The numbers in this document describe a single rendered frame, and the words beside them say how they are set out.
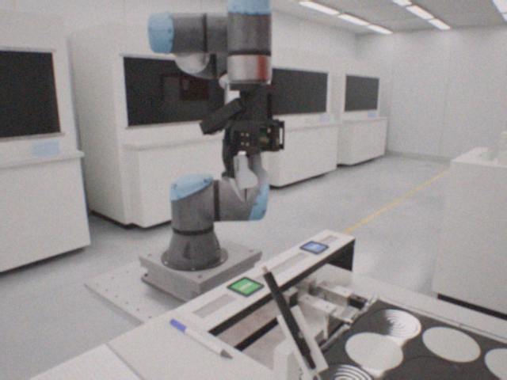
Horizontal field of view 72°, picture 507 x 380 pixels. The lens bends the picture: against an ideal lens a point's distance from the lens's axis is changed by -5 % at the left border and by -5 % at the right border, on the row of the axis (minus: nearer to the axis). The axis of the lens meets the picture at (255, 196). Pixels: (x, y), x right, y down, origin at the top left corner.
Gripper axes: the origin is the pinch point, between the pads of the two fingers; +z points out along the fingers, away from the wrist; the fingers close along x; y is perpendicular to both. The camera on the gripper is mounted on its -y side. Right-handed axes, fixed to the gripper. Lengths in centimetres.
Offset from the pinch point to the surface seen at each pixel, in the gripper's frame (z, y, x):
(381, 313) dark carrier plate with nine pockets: 25.7, 22.6, 18.4
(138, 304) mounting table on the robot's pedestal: 33.7, -30.7, -6.7
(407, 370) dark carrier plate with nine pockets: 25.7, 32.9, 4.8
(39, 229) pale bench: 83, -256, 38
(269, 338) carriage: 27.7, 8.1, -1.2
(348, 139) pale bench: 62, -265, 574
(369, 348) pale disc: 25.6, 25.5, 6.0
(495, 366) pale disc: 26, 45, 15
